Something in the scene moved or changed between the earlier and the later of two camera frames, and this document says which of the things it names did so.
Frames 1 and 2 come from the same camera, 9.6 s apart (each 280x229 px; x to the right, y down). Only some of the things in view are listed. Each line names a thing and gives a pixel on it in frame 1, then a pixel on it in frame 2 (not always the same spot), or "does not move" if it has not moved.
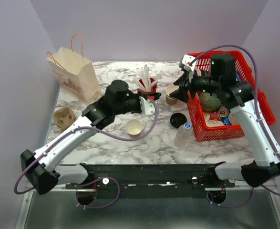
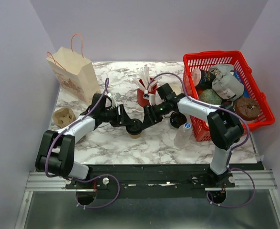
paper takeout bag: (75, 74) does not move
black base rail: (155, 181) does not move
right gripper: (181, 93) to (149, 120)
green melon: (209, 103) does not move
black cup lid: (177, 119) does not move
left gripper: (137, 96) to (122, 119)
